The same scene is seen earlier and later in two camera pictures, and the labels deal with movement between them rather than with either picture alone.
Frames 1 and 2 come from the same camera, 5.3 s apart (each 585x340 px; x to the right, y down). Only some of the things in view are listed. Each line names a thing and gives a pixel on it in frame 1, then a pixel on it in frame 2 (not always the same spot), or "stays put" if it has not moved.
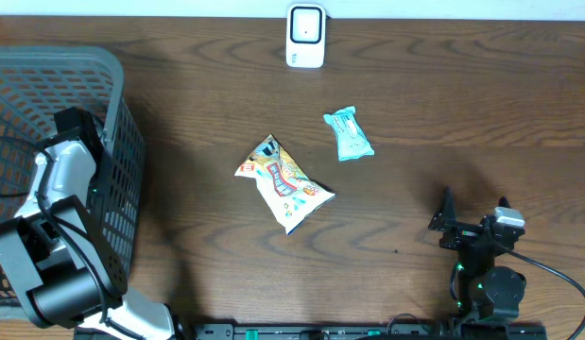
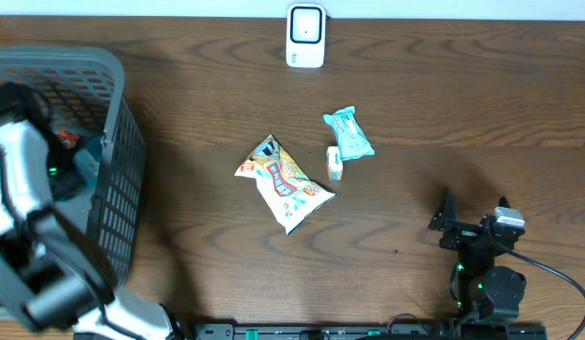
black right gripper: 447,218 stays put
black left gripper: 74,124 → 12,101
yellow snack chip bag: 292,196 stays put
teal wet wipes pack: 352,138 stays put
